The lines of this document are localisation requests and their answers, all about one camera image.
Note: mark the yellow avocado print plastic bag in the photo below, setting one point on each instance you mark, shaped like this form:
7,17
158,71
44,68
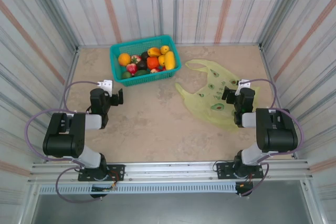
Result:
199,98

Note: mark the round fake orange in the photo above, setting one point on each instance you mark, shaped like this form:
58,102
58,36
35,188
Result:
124,59

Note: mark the teal plastic mesh basket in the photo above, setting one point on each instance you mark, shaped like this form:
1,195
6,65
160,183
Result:
157,77

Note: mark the red orange fake persimmon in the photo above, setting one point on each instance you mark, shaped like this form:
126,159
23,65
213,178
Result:
152,62

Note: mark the yellow fake lemon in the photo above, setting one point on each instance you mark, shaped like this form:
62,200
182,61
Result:
161,60
165,49

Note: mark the orange yellow fake mango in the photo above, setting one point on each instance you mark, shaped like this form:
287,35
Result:
154,51

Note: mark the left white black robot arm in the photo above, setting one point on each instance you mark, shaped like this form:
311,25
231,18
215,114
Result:
60,142

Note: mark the green fake avocado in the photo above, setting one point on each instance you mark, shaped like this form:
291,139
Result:
126,75
141,73

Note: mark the red fake apple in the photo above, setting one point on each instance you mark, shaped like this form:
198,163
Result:
132,68

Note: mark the dark brown fake avocado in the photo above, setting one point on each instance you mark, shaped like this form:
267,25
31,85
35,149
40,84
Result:
142,64

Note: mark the pink fake fruit green calyx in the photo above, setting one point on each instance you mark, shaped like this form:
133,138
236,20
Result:
135,58
155,70

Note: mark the dark fake mangosteen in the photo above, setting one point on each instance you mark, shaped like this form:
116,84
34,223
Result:
145,55

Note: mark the small red fake fruit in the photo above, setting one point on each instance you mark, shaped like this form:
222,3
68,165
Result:
164,68

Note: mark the black base clamp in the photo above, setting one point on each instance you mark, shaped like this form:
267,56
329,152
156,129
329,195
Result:
245,191
98,196

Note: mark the grey metal sheet panel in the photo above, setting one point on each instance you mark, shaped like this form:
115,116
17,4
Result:
170,211

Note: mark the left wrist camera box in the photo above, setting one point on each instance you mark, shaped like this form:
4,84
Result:
105,85

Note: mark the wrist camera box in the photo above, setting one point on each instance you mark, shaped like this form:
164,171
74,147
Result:
244,83
105,85

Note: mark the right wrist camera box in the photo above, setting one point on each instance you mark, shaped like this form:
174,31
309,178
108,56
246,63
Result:
244,83

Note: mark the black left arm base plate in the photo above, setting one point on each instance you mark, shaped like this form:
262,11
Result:
118,172

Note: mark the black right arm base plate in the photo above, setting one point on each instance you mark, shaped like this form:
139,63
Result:
223,171

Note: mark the aluminium mounting rail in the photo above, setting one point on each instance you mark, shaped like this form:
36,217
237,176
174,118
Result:
170,171

